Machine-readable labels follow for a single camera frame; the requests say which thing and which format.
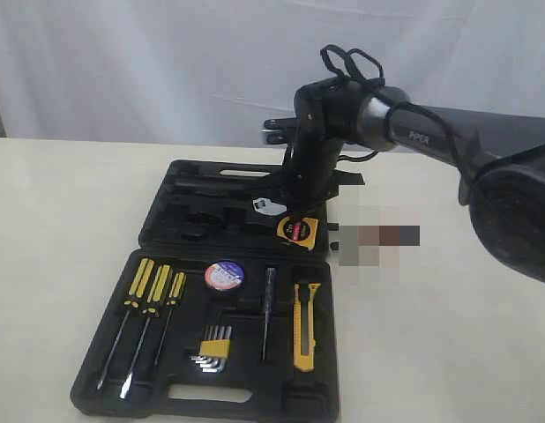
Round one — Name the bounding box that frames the large yellow black screwdriver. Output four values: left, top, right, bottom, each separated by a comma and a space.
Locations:
96, 257, 154, 390

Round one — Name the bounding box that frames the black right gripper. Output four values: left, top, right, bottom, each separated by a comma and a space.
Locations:
281, 169, 365, 216

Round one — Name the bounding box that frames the claw hammer black handle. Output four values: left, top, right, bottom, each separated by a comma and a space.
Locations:
171, 174, 280, 193

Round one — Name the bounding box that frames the white backdrop curtain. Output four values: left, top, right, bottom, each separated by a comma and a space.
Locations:
0, 1, 545, 146

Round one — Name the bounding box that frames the hex key set yellow holder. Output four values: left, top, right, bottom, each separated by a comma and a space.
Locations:
190, 325, 233, 374

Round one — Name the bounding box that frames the yellow tape measure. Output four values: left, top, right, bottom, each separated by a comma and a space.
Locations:
277, 217, 319, 251

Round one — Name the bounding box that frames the black PVC insulating tape roll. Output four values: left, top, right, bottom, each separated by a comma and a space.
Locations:
205, 260, 245, 293

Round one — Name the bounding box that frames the medium yellow black screwdriver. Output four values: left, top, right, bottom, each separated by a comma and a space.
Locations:
119, 264, 172, 399

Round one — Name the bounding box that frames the black plastic tool case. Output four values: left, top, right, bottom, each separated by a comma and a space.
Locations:
71, 160, 340, 422

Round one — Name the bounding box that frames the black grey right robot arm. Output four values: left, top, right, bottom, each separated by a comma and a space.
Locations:
283, 78, 545, 283

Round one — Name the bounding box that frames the yellow utility knife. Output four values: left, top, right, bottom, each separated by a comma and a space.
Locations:
293, 283, 321, 373

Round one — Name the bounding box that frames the small yellow black screwdriver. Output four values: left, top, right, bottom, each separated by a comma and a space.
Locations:
153, 271, 186, 367

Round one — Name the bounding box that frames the silver adjustable wrench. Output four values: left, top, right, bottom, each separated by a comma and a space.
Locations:
252, 197, 287, 217

